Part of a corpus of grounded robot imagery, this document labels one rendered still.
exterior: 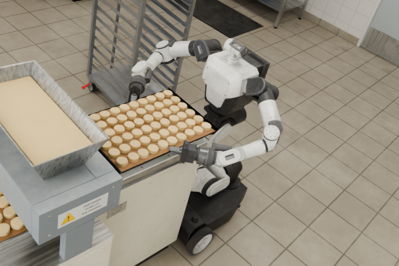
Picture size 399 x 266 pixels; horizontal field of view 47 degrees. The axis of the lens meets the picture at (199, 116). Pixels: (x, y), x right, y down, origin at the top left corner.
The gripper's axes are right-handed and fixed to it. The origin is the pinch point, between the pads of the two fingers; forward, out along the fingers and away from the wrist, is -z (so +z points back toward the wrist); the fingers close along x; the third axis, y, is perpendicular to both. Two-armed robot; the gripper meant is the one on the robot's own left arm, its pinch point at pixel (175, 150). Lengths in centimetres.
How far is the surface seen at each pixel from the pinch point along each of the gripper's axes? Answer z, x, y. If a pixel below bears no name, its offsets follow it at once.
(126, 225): -15.5, -46.3, 10.6
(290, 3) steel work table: 133, -75, -423
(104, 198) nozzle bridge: -24, 12, 47
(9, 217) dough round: -59, -8, 47
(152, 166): -8.7, -10.5, 2.5
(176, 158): 2.2, -12.4, -8.7
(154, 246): 2, -83, -7
